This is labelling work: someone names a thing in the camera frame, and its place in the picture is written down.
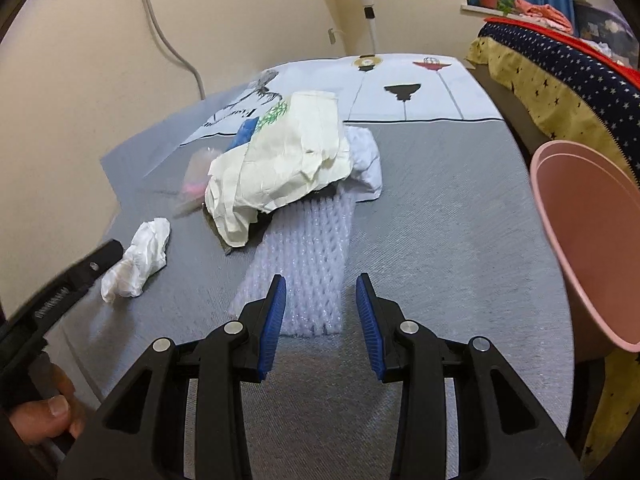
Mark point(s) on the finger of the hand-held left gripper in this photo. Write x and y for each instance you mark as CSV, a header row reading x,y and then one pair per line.
x,y
75,282

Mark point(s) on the clear plastic storage box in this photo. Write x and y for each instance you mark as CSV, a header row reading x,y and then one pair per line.
x,y
600,20

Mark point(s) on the clear pink plastic wrapper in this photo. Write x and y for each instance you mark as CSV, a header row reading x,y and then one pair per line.
x,y
197,180

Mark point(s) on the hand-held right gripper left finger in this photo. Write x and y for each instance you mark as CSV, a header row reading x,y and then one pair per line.
x,y
274,330

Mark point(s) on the pink cloth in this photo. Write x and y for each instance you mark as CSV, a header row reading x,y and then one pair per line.
x,y
545,12

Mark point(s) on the white wall outlet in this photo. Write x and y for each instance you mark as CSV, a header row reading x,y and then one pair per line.
x,y
331,36

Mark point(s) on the printed grey white tablecloth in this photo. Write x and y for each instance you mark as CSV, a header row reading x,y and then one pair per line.
x,y
450,235

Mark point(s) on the white foam net sleeve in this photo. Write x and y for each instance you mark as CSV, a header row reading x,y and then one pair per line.
x,y
300,270

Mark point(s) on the red blanket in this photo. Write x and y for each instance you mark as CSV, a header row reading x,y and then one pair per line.
x,y
615,67

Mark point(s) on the white windowsill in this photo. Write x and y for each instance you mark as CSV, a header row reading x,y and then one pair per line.
x,y
475,9

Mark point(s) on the white tissue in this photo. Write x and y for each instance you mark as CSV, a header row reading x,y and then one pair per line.
x,y
140,255

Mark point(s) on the pink plastic plate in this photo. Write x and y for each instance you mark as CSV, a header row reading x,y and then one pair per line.
x,y
585,240

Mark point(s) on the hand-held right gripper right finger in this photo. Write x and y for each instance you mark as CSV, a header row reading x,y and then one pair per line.
x,y
369,330

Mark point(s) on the white standing fan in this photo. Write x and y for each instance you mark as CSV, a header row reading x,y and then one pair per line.
x,y
367,10

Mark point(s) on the cream paper bag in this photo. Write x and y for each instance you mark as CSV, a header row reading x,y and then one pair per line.
x,y
280,170

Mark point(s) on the navy star-print blanket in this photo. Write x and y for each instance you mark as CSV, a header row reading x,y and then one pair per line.
x,y
565,70

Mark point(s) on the person's left hand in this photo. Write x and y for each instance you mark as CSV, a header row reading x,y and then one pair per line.
x,y
42,412

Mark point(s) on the white paper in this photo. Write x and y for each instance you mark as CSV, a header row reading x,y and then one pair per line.
x,y
367,160

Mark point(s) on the blue wrapper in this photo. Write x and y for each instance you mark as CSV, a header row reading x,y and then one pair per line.
x,y
245,135

